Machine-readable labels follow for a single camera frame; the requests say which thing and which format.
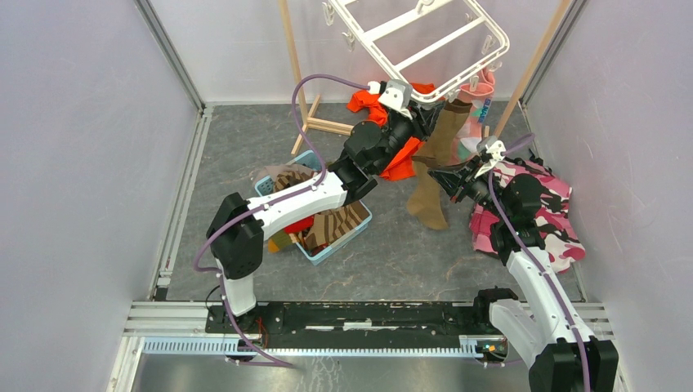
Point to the pink sock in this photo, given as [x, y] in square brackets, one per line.
[485, 82]
[470, 134]

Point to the light blue basket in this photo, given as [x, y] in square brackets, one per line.
[308, 159]

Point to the pink camouflage backpack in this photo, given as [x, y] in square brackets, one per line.
[552, 219]

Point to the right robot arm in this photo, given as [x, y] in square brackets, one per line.
[561, 351]

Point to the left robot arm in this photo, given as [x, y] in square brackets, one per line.
[241, 226]

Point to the orange shirt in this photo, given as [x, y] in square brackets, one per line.
[401, 166]

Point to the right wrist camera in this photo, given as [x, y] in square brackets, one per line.
[491, 151]

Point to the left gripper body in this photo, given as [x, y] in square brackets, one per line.
[402, 126]

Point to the pile of socks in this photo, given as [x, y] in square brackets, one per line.
[319, 229]

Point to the white clip hanger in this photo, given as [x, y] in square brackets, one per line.
[443, 42]

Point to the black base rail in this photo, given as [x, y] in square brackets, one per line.
[350, 325]

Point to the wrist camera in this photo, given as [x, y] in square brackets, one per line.
[394, 95]
[491, 151]

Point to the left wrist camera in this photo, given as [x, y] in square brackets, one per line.
[394, 95]

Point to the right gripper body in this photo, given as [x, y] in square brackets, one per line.
[478, 189]

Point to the brown tan sock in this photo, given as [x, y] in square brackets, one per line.
[424, 202]
[438, 148]

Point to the wooden drying rack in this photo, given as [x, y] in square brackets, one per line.
[310, 121]

